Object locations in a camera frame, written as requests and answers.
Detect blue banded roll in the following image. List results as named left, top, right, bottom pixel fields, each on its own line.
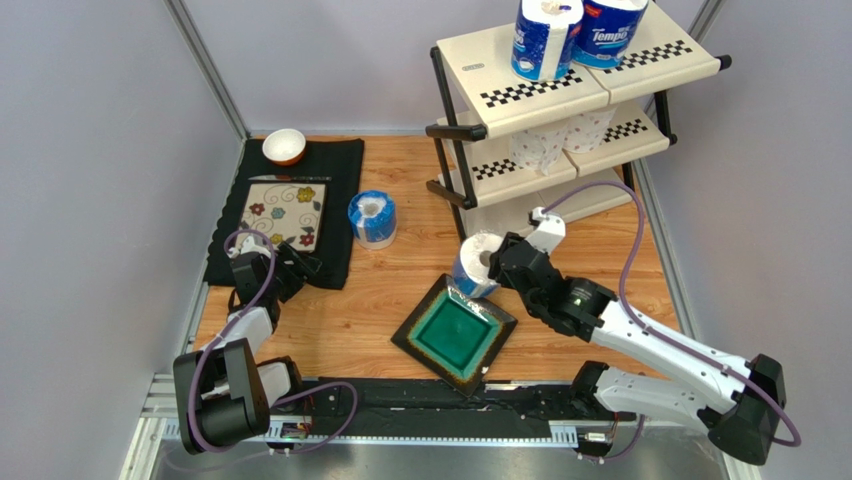
left=452, top=231, right=503, bottom=298

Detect blue paper roll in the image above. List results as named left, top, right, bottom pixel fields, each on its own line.
left=347, top=190, right=397, bottom=250

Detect plain white paper roll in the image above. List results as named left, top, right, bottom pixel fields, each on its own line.
left=509, top=122, right=568, bottom=176

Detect dotted white paper roll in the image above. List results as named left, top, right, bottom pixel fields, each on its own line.
left=563, top=106, right=618, bottom=154

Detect dark blue roll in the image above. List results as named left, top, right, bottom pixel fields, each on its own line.
left=511, top=0, right=585, bottom=82

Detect Tempo paper roll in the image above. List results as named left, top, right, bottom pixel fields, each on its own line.
left=572, top=0, right=649, bottom=69

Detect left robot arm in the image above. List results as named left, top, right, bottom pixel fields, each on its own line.
left=173, top=238, right=321, bottom=455

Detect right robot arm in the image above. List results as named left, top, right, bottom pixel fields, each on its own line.
left=488, top=233, right=787, bottom=466

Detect cream three-tier shelf rack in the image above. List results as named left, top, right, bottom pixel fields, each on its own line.
left=426, top=4, right=732, bottom=238

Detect floral square plate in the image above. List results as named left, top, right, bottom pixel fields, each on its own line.
left=238, top=181, right=328, bottom=253

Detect green square glazed plate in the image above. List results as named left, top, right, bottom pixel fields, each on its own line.
left=391, top=274, right=518, bottom=397

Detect white and orange bowl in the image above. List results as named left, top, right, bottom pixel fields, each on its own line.
left=262, top=128, right=307, bottom=166

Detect black fabric placemat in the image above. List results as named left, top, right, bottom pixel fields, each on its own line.
left=203, top=139, right=365, bottom=290

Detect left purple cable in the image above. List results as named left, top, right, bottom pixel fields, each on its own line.
left=186, top=228, right=359, bottom=455

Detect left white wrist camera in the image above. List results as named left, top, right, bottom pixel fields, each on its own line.
left=226, top=234, right=270, bottom=259

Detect knife with dark handle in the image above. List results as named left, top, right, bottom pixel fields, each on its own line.
left=249, top=175, right=333, bottom=183

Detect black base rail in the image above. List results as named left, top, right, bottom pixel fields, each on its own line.
left=271, top=377, right=637, bottom=456

